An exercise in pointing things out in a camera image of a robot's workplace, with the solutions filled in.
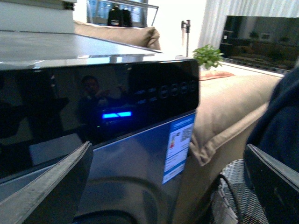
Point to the green potted plant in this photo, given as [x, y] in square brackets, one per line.
[208, 56]

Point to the blue energy label sticker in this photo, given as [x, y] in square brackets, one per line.
[178, 146]

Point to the grey front-load washing machine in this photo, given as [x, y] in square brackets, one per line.
[58, 91]

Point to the dark navy garment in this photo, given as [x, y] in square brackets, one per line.
[277, 131]

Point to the beige sofa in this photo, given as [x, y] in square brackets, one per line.
[125, 182]

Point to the black hanging jacket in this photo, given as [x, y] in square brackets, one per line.
[119, 18]

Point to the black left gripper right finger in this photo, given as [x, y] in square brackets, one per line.
[275, 184]

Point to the upright stick vacuum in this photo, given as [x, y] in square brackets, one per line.
[185, 27]

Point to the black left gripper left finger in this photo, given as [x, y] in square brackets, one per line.
[54, 196]

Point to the pink cushion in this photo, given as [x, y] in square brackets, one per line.
[214, 74]

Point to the woven laundry basket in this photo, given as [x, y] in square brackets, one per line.
[233, 202]

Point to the black flat television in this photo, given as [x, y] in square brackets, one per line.
[262, 42]

